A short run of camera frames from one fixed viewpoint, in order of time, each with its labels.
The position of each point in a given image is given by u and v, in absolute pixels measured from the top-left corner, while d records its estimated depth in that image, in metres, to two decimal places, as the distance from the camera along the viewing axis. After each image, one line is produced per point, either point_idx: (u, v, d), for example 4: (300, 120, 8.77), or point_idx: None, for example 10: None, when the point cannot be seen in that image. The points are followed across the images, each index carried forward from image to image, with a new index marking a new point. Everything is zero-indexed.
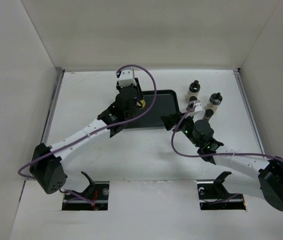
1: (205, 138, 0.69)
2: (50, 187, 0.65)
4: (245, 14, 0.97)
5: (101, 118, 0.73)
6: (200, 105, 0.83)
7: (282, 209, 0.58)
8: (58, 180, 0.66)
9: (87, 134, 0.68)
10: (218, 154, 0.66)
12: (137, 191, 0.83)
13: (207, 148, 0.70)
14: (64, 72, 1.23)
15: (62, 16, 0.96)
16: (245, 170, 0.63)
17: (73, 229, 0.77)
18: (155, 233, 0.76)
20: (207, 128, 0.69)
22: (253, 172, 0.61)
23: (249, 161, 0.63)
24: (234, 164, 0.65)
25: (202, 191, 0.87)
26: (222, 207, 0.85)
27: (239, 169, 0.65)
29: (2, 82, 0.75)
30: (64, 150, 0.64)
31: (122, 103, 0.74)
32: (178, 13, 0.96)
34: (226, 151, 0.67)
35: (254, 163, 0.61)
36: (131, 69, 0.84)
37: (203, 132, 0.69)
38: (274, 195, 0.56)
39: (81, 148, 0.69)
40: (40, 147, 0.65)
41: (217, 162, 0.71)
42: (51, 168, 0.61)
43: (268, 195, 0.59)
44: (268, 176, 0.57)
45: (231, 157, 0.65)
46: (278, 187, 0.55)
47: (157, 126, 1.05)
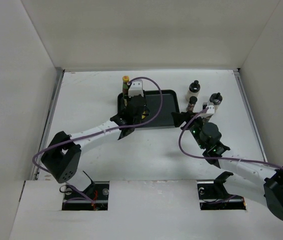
1: (212, 141, 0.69)
2: (62, 177, 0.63)
4: (246, 14, 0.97)
5: (113, 120, 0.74)
6: (212, 108, 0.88)
7: None
8: (71, 170, 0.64)
9: (103, 129, 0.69)
10: (224, 158, 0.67)
12: (137, 191, 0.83)
13: (213, 151, 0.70)
14: (64, 72, 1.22)
15: (62, 15, 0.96)
16: (250, 177, 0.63)
17: (73, 229, 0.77)
18: (155, 233, 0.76)
20: (214, 132, 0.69)
22: (258, 179, 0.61)
23: (255, 168, 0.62)
24: (239, 170, 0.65)
25: (202, 191, 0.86)
26: (222, 207, 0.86)
27: (243, 175, 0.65)
29: (2, 82, 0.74)
30: (81, 140, 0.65)
31: (133, 108, 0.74)
32: (179, 13, 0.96)
34: (233, 156, 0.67)
35: (260, 171, 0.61)
36: (141, 81, 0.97)
37: (210, 136, 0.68)
38: (278, 205, 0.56)
39: (95, 143, 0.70)
40: (60, 134, 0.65)
41: (221, 166, 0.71)
42: (72, 152, 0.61)
43: (271, 204, 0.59)
44: (275, 186, 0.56)
45: (237, 163, 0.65)
46: None
47: (157, 126, 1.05)
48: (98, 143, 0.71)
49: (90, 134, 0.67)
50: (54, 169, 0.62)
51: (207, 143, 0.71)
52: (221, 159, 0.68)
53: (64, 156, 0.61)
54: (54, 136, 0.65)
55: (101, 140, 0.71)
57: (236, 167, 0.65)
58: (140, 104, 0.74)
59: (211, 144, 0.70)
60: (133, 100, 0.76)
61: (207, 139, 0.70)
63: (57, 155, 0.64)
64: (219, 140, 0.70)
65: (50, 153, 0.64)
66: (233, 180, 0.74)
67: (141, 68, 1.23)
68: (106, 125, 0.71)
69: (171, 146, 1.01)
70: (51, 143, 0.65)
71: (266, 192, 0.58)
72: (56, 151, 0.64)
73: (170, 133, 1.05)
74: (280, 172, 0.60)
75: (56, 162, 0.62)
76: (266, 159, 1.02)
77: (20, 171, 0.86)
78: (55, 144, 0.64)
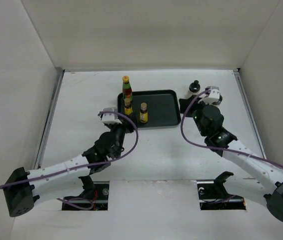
1: (214, 124, 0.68)
2: (14, 214, 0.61)
4: (245, 14, 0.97)
5: (86, 155, 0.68)
6: (216, 92, 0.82)
7: (281, 219, 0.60)
8: (25, 207, 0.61)
9: (66, 168, 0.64)
10: (232, 151, 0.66)
12: (137, 191, 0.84)
13: (218, 138, 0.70)
14: (64, 72, 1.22)
15: (61, 16, 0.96)
16: (257, 175, 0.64)
17: (73, 229, 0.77)
18: (155, 233, 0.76)
20: (216, 115, 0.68)
22: (266, 179, 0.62)
23: (265, 169, 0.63)
24: (247, 166, 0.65)
25: (202, 191, 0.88)
26: (222, 207, 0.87)
27: (249, 171, 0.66)
29: (3, 81, 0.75)
30: (39, 180, 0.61)
31: (100, 150, 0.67)
32: (178, 13, 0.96)
34: (241, 150, 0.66)
35: (271, 173, 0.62)
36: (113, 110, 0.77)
37: (211, 119, 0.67)
38: (281, 208, 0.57)
39: (58, 182, 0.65)
40: (19, 171, 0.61)
41: (225, 157, 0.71)
42: (21, 195, 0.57)
43: (273, 204, 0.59)
44: None
45: (246, 158, 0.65)
46: None
47: (156, 126, 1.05)
48: (61, 181, 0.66)
49: (51, 173, 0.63)
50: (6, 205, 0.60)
51: (210, 128, 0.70)
52: (227, 151, 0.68)
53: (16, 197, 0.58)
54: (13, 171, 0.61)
55: (67, 178, 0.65)
57: (244, 162, 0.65)
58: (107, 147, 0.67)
59: (214, 130, 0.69)
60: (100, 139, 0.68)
61: (208, 122, 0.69)
63: None
64: (220, 125, 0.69)
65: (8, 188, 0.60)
66: (233, 182, 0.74)
67: (141, 68, 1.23)
68: (73, 162, 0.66)
69: (171, 146, 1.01)
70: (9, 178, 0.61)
71: (272, 194, 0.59)
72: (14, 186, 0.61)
73: (170, 133, 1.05)
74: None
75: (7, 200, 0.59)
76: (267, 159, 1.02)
77: None
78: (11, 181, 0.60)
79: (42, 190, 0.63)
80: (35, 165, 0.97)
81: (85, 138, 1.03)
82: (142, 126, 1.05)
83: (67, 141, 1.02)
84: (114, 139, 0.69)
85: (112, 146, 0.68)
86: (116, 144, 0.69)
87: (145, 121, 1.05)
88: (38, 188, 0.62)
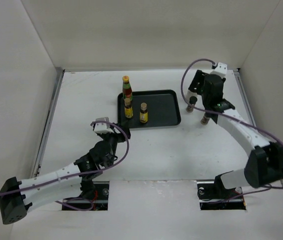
1: (213, 88, 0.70)
2: (8, 221, 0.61)
4: (245, 14, 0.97)
5: (78, 164, 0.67)
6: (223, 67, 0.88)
7: (253, 185, 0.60)
8: (18, 215, 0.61)
9: (58, 177, 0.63)
10: (225, 115, 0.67)
12: (137, 191, 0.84)
13: (217, 106, 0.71)
14: (64, 72, 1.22)
15: (61, 15, 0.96)
16: (242, 140, 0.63)
17: (73, 229, 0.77)
18: (156, 233, 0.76)
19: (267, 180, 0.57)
20: (217, 80, 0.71)
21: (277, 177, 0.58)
22: (248, 144, 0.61)
23: (251, 134, 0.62)
24: (235, 131, 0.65)
25: (202, 191, 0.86)
26: (222, 207, 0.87)
27: (237, 137, 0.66)
29: (3, 81, 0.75)
30: (30, 189, 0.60)
31: (94, 157, 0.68)
32: (178, 13, 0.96)
34: (234, 116, 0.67)
35: (254, 138, 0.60)
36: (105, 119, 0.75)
37: (211, 83, 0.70)
38: (254, 172, 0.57)
39: (49, 190, 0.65)
40: (10, 181, 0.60)
41: (218, 123, 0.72)
42: (12, 205, 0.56)
43: (248, 169, 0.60)
44: (262, 154, 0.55)
45: (235, 123, 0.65)
46: (264, 168, 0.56)
47: (156, 126, 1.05)
48: (53, 190, 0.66)
49: (42, 182, 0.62)
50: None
51: (209, 93, 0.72)
52: (222, 116, 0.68)
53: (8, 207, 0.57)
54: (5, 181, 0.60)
55: (58, 186, 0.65)
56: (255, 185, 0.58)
57: (234, 127, 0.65)
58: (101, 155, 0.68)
59: (213, 95, 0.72)
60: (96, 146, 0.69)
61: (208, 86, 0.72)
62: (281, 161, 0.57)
63: None
64: (220, 91, 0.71)
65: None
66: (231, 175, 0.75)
67: (141, 68, 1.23)
68: (65, 171, 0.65)
69: (171, 146, 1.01)
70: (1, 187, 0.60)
71: (249, 157, 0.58)
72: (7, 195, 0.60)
73: (170, 133, 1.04)
74: (272, 146, 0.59)
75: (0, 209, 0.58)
76: None
77: (20, 171, 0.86)
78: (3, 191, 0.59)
79: (33, 198, 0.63)
80: (35, 165, 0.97)
81: (85, 138, 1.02)
82: (141, 127, 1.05)
83: (67, 141, 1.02)
84: (109, 148, 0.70)
85: (107, 155, 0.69)
86: (110, 152, 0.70)
87: (145, 121, 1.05)
88: (29, 197, 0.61)
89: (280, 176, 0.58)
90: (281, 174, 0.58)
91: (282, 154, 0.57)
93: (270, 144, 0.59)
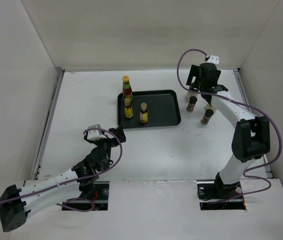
1: (206, 72, 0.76)
2: (8, 228, 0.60)
4: (245, 14, 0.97)
5: (75, 170, 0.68)
6: (214, 58, 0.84)
7: (240, 159, 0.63)
8: (18, 221, 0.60)
9: (57, 183, 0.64)
10: (217, 95, 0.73)
12: (137, 191, 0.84)
13: (212, 88, 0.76)
14: (64, 72, 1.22)
15: (61, 15, 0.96)
16: (231, 116, 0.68)
17: (73, 229, 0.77)
18: (156, 233, 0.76)
19: (251, 151, 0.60)
20: (210, 66, 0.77)
21: (261, 150, 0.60)
22: (235, 118, 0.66)
23: (239, 111, 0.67)
24: (225, 109, 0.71)
25: (202, 191, 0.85)
26: (222, 207, 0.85)
27: (228, 115, 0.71)
29: (3, 81, 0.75)
30: (30, 196, 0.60)
31: (90, 164, 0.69)
32: (178, 13, 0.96)
34: (226, 96, 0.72)
35: (241, 113, 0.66)
36: (97, 126, 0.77)
37: (205, 67, 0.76)
38: (239, 143, 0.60)
39: (49, 197, 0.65)
40: (10, 188, 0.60)
41: (213, 104, 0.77)
42: (13, 213, 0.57)
43: (235, 142, 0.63)
44: (246, 126, 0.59)
45: (226, 102, 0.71)
46: (248, 139, 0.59)
47: (156, 126, 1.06)
48: (52, 197, 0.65)
49: (42, 189, 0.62)
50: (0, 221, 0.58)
51: (203, 77, 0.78)
52: (215, 96, 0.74)
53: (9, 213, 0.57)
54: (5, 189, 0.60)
55: (57, 193, 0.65)
56: (241, 156, 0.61)
57: (224, 105, 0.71)
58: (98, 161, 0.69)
59: (206, 79, 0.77)
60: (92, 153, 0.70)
61: (202, 71, 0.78)
62: (264, 134, 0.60)
63: None
64: (213, 76, 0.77)
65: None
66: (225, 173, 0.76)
67: (142, 68, 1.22)
68: (63, 177, 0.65)
69: (171, 146, 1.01)
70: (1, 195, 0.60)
71: (236, 129, 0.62)
72: None
73: (170, 133, 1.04)
74: (257, 120, 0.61)
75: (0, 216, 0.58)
76: (267, 159, 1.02)
77: (20, 171, 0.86)
78: (3, 198, 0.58)
79: (34, 205, 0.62)
80: (35, 165, 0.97)
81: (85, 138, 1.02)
82: (141, 127, 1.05)
83: (67, 141, 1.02)
84: (104, 153, 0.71)
85: (103, 160, 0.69)
86: (106, 157, 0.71)
87: (145, 121, 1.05)
88: (30, 204, 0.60)
89: (264, 149, 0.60)
90: (265, 147, 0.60)
91: (266, 127, 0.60)
93: (255, 118, 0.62)
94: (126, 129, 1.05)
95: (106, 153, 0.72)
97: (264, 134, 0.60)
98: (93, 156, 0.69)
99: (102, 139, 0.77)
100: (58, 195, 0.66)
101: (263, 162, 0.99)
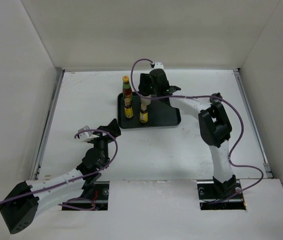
1: (157, 78, 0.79)
2: (15, 228, 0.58)
4: (244, 14, 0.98)
5: (79, 169, 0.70)
6: (159, 63, 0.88)
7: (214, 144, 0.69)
8: (26, 221, 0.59)
9: (65, 180, 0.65)
10: (173, 95, 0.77)
12: (137, 191, 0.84)
13: (167, 91, 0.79)
14: (64, 72, 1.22)
15: (61, 16, 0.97)
16: (191, 111, 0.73)
17: (73, 229, 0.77)
18: (156, 233, 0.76)
19: (218, 134, 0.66)
20: (159, 71, 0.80)
21: (226, 129, 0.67)
22: (196, 111, 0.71)
23: (196, 103, 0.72)
24: (184, 106, 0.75)
25: (202, 191, 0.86)
26: (222, 207, 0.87)
27: (188, 111, 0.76)
29: (3, 82, 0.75)
30: (42, 191, 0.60)
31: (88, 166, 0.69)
32: (178, 13, 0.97)
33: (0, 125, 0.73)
34: (181, 94, 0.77)
35: (199, 105, 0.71)
36: (87, 127, 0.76)
37: (155, 74, 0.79)
38: (207, 131, 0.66)
39: (57, 195, 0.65)
40: (20, 185, 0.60)
41: (173, 105, 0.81)
42: (28, 205, 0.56)
43: (203, 132, 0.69)
44: (206, 115, 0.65)
45: (183, 100, 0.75)
46: (212, 125, 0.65)
47: (156, 127, 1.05)
48: (59, 195, 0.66)
49: (52, 185, 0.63)
50: (8, 221, 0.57)
51: (156, 84, 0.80)
52: (171, 98, 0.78)
53: (21, 210, 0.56)
54: (14, 187, 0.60)
55: (65, 190, 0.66)
56: (212, 141, 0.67)
57: (182, 103, 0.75)
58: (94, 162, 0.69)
59: (160, 84, 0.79)
60: (86, 156, 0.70)
61: (153, 78, 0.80)
62: (223, 116, 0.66)
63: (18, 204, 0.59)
64: (165, 79, 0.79)
65: (8, 203, 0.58)
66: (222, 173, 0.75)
67: (142, 68, 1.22)
68: (70, 175, 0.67)
69: (171, 146, 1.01)
70: (9, 194, 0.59)
71: (200, 121, 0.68)
72: (17, 201, 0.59)
73: (170, 133, 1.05)
74: (214, 107, 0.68)
75: (9, 215, 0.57)
76: (267, 158, 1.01)
77: (20, 171, 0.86)
78: (14, 196, 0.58)
79: (41, 204, 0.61)
80: (35, 165, 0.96)
81: None
82: (141, 127, 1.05)
83: (67, 142, 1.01)
84: (98, 153, 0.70)
85: (98, 160, 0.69)
86: (101, 156, 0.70)
87: (145, 121, 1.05)
88: (42, 200, 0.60)
89: (227, 128, 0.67)
90: (227, 126, 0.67)
91: (222, 110, 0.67)
93: (212, 106, 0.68)
94: (125, 129, 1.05)
95: (99, 152, 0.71)
97: (223, 116, 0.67)
98: (87, 159, 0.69)
99: (95, 139, 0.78)
100: (64, 194, 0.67)
101: (263, 162, 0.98)
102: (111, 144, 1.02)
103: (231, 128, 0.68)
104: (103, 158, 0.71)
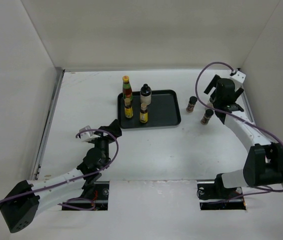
1: (223, 90, 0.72)
2: (15, 227, 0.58)
4: (244, 14, 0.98)
5: (80, 168, 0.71)
6: (241, 76, 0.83)
7: (251, 185, 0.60)
8: (26, 219, 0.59)
9: (66, 179, 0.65)
10: (231, 113, 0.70)
12: (137, 191, 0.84)
13: (227, 107, 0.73)
14: (64, 72, 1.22)
15: (61, 16, 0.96)
16: (245, 139, 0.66)
17: (73, 229, 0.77)
18: (155, 233, 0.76)
19: (262, 178, 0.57)
20: (228, 83, 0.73)
21: (274, 177, 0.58)
22: (250, 142, 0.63)
23: (253, 134, 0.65)
24: (240, 131, 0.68)
25: (202, 191, 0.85)
26: (222, 207, 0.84)
27: (241, 137, 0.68)
29: (2, 83, 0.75)
30: (43, 190, 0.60)
31: (89, 166, 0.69)
32: (178, 13, 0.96)
33: (0, 125, 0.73)
34: (242, 116, 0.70)
35: (257, 137, 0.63)
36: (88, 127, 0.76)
37: (223, 84, 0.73)
38: (251, 169, 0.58)
39: (57, 194, 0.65)
40: (21, 183, 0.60)
41: (226, 123, 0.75)
42: (29, 203, 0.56)
43: (247, 167, 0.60)
44: (260, 151, 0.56)
45: (241, 123, 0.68)
46: (261, 165, 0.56)
47: (156, 127, 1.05)
48: (60, 194, 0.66)
49: (53, 184, 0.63)
50: (8, 219, 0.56)
51: (220, 94, 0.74)
52: (229, 115, 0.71)
53: (22, 208, 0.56)
54: (15, 185, 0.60)
55: (65, 189, 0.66)
56: (252, 182, 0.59)
57: (238, 126, 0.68)
58: (95, 162, 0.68)
59: (224, 97, 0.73)
60: (87, 156, 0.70)
61: (219, 88, 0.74)
62: (280, 161, 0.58)
63: (18, 203, 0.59)
64: (231, 94, 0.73)
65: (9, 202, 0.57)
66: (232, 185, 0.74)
67: (142, 68, 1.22)
68: (71, 174, 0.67)
69: (171, 146, 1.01)
70: (10, 192, 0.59)
71: (249, 154, 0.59)
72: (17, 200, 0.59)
73: (170, 133, 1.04)
74: (273, 146, 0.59)
75: (10, 213, 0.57)
76: None
77: (20, 171, 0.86)
78: (15, 194, 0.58)
79: (42, 202, 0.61)
80: (35, 165, 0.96)
81: None
82: (141, 127, 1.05)
83: (67, 142, 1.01)
84: (100, 153, 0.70)
85: (99, 160, 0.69)
86: (102, 156, 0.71)
87: (145, 121, 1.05)
88: (42, 198, 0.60)
89: (278, 177, 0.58)
90: (279, 175, 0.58)
91: (282, 155, 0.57)
93: (271, 145, 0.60)
94: (125, 129, 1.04)
95: (100, 153, 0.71)
97: (280, 161, 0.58)
98: (88, 158, 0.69)
99: (96, 139, 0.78)
100: (64, 193, 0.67)
101: None
102: (112, 144, 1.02)
103: (282, 180, 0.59)
104: (103, 158, 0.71)
